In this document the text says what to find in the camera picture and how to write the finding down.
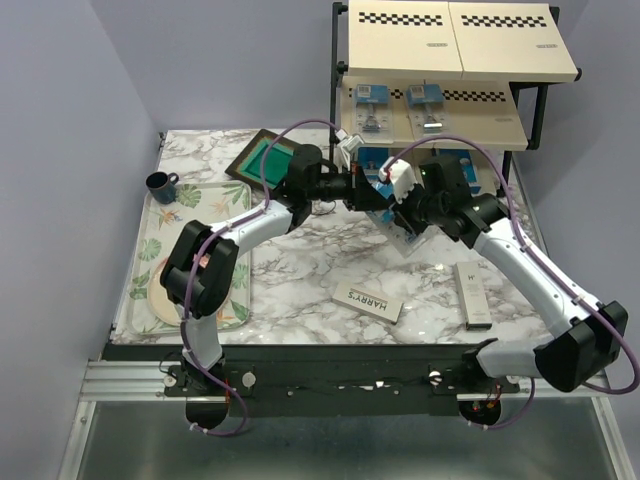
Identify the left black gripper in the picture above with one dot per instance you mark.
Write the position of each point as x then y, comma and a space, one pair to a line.
359, 195

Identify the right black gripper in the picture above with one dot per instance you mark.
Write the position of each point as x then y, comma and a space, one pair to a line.
401, 210

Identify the blister razor pack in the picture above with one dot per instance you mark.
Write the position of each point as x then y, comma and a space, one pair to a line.
405, 242
426, 110
372, 113

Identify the blue Harry's razor box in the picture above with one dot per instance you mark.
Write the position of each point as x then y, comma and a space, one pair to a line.
371, 159
469, 169

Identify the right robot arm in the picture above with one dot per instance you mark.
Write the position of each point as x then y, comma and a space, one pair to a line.
584, 336

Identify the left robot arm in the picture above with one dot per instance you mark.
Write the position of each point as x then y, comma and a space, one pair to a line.
198, 274

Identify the bottom left beige shelf board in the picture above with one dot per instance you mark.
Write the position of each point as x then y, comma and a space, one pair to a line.
405, 158

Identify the middle left beige shelf board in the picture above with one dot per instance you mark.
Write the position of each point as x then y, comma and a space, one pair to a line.
402, 133

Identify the middle right beige shelf board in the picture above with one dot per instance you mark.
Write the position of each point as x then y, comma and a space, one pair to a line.
481, 111

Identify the white Harry's box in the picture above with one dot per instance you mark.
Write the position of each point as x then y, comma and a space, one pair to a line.
368, 302

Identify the tall white slim box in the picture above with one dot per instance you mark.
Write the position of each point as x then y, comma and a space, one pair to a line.
472, 296

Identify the square green ceramic plate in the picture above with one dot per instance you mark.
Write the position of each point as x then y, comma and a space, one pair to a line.
246, 166

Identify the floral leaf serving tray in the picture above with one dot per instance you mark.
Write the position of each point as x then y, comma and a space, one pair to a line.
159, 230

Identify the dark blue mug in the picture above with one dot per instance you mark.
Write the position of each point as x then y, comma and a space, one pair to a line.
162, 186

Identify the pink cream round plate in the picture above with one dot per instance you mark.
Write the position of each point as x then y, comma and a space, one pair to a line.
166, 311

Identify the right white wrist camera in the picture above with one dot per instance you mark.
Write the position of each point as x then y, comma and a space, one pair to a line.
396, 178

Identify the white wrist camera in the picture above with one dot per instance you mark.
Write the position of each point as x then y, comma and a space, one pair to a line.
347, 147
396, 178

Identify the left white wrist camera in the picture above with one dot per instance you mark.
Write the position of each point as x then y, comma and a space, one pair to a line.
347, 147

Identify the aluminium rail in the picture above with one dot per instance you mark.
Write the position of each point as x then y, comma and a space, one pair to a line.
133, 381

